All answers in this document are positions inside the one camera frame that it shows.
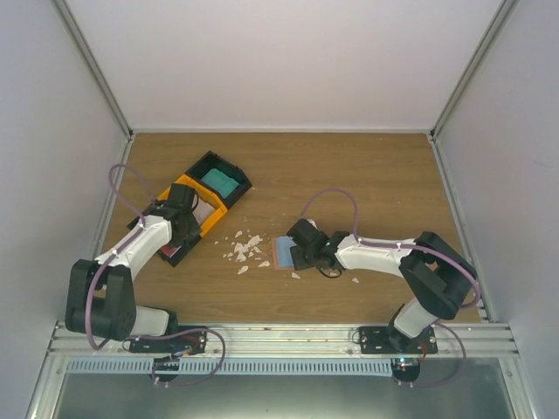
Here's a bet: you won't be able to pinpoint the black bin with red cards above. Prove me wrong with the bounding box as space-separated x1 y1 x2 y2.
142 201 202 267

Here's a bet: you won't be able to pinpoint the yellow bin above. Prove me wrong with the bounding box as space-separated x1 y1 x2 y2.
175 175 228 237

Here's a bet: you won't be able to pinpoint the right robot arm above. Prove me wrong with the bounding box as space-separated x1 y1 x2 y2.
287 218 480 354

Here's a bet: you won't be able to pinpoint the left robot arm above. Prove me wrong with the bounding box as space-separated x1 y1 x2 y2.
65 183 201 353

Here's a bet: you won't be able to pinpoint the pale pink cards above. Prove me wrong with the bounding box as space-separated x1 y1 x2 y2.
194 200 217 223

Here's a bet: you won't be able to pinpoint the red and white cards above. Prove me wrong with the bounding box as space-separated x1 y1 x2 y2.
160 246 180 258

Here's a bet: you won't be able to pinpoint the teal cards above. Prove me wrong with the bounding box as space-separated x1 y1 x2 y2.
202 168 239 199

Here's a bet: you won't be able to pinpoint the black bin with teal cards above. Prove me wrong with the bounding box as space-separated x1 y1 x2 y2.
185 151 252 210

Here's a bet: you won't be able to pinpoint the white debris pile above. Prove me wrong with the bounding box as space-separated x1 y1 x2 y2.
212 230 273 276

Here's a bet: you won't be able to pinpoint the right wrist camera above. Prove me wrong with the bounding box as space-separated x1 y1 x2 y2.
304 218 317 228

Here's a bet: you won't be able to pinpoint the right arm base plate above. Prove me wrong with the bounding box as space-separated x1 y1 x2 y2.
357 326 438 354

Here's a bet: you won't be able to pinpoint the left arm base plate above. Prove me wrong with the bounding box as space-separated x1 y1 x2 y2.
121 326 208 356

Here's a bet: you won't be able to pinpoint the grey slotted cable duct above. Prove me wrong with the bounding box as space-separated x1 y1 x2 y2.
66 357 392 377

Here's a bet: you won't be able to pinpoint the aluminium mounting rail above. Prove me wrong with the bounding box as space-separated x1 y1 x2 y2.
47 321 521 357

